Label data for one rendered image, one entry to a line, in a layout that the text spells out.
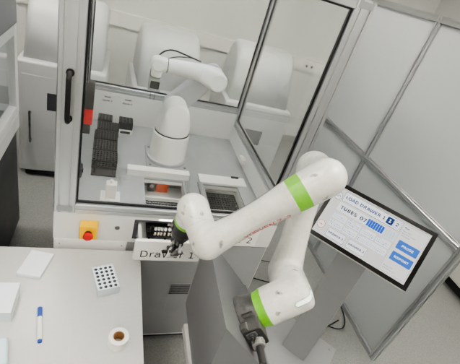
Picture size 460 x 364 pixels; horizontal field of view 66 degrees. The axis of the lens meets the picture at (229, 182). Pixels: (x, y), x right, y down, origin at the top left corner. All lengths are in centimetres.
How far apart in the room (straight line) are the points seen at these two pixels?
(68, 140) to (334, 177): 93
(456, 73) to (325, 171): 158
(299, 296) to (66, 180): 96
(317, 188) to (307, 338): 146
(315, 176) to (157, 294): 121
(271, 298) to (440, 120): 168
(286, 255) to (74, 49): 98
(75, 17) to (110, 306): 102
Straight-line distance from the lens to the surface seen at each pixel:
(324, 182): 107
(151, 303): 205
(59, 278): 159
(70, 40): 128
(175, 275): 190
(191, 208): 115
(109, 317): 148
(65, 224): 164
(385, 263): 185
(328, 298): 214
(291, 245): 130
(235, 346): 113
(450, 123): 245
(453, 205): 236
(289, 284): 120
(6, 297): 149
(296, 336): 242
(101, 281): 154
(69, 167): 147
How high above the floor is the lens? 196
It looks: 31 degrees down
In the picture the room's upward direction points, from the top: 18 degrees clockwise
